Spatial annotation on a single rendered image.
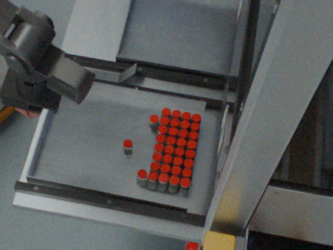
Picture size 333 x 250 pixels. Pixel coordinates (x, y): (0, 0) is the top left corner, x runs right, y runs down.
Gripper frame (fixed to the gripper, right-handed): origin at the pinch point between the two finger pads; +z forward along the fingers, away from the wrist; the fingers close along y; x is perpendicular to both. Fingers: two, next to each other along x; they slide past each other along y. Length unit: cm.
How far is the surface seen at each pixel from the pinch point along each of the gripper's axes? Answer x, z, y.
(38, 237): 14, 109, 1
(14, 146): 47, 111, -18
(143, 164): 4.2, 16.5, 24.0
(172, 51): 35.4, 15.7, 24.9
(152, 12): 46, 16, 18
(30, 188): -7.0, 18.1, 2.2
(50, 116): 11.3, 19.0, 1.4
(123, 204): -6.5, 15.2, 21.4
